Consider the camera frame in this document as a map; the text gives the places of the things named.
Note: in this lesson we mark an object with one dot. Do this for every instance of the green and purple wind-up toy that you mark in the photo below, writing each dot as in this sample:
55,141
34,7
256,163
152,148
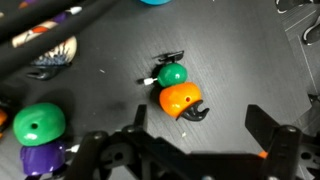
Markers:
38,125

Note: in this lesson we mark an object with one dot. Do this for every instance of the orange and green wind-up toy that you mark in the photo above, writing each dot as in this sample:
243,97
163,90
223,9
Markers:
178,96

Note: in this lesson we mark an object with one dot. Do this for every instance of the light blue plastic cup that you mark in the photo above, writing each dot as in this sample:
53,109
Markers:
155,1

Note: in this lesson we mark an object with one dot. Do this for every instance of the purple toy with white knob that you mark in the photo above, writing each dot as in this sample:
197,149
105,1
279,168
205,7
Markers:
74,11

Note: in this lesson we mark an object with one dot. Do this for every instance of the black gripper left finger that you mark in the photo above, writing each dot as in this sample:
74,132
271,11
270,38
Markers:
140,117

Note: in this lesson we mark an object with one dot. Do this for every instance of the black white-soled shoe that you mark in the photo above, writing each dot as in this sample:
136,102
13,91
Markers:
288,5
311,32

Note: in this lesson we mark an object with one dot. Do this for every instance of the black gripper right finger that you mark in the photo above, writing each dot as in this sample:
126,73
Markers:
263,124

